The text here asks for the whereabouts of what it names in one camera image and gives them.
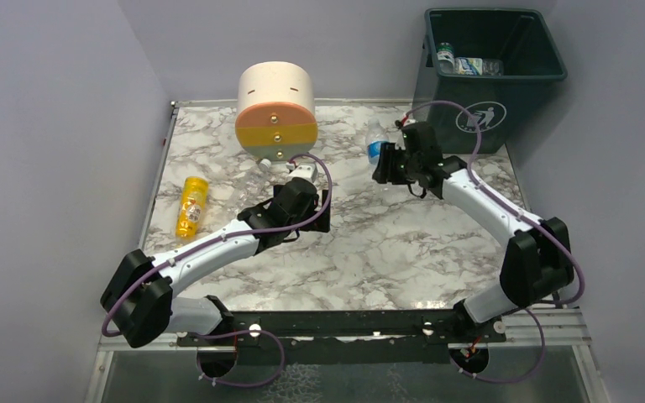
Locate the clear bottle blue label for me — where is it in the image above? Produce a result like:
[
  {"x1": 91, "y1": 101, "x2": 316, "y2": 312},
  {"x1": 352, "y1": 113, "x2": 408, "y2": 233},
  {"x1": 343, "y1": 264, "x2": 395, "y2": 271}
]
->
[{"x1": 365, "y1": 118, "x2": 389, "y2": 165}]

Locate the clear bottle green cap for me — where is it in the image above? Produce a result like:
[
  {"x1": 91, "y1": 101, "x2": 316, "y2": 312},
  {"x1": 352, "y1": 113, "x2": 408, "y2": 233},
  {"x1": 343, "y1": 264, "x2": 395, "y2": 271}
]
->
[{"x1": 436, "y1": 42, "x2": 455, "y2": 74}]

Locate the clear bottle green-white label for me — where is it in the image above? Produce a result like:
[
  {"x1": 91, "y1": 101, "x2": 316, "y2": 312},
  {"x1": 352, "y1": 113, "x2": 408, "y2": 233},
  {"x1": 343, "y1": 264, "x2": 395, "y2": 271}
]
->
[{"x1": 454, "y1": 57, "x2": 504, "y2": 76}]

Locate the yellow drink bottle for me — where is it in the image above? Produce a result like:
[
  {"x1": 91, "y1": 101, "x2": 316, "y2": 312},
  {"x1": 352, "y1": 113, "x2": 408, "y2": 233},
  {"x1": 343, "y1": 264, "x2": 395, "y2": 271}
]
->
[{"x1": 175, "y1": 176, "x2": 209, "y2": 240}]

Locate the crushed clear bottle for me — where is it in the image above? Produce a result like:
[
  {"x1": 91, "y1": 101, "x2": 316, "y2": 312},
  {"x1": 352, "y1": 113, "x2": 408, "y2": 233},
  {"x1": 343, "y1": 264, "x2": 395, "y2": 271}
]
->
[{"x1": 231, "y1": 159, "x2": 272, "y2": 211}]

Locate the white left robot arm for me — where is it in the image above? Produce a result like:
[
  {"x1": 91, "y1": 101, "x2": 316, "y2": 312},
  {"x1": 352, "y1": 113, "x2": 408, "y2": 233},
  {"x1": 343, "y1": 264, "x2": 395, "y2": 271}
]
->
[{"x1": 100, "y1": 177, "x2": 332, "y2": 348}]

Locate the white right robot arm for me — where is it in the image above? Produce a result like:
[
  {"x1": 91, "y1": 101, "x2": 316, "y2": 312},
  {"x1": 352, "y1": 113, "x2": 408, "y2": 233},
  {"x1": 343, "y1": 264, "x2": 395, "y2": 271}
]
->
[{"x1": 368, "y1": 122, "x2": 574, "y2": 334}]

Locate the dark green trash bin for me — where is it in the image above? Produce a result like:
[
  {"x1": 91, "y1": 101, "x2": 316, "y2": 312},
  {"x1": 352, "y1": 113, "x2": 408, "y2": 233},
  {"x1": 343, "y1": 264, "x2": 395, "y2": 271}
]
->
[{"x1": 412, "y1": 8, "x2": 567, "y2": 154}]

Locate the round pastel drawer cabinet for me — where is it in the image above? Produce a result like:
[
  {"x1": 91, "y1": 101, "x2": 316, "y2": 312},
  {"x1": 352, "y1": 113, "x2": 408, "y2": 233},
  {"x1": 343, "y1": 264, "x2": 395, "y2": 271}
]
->
[{"x1": 234, "y1": 61, "x2": 318, "y2": 162}]

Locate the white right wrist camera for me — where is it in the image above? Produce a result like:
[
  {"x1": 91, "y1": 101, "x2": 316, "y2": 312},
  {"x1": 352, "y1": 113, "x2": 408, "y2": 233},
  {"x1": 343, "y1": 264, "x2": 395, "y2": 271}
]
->
[{"x1": 395, "y1": 116, "x2": 417, "y2": 130}]

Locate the black front mounting rail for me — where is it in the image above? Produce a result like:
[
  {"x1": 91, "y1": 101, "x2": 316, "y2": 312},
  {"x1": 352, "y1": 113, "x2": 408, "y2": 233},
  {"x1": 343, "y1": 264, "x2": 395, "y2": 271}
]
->
[{"x1": 176, "y1": 309, "x2": 506, "y2": 365}]

